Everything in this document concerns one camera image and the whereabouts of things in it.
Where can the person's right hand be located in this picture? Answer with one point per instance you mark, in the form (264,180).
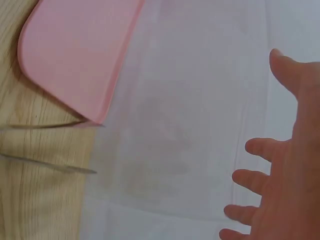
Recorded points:
(295,190)

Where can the silver metal tongs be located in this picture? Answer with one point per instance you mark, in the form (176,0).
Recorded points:
(50,165)

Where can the pink cutting board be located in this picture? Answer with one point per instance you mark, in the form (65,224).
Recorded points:
(75,55)

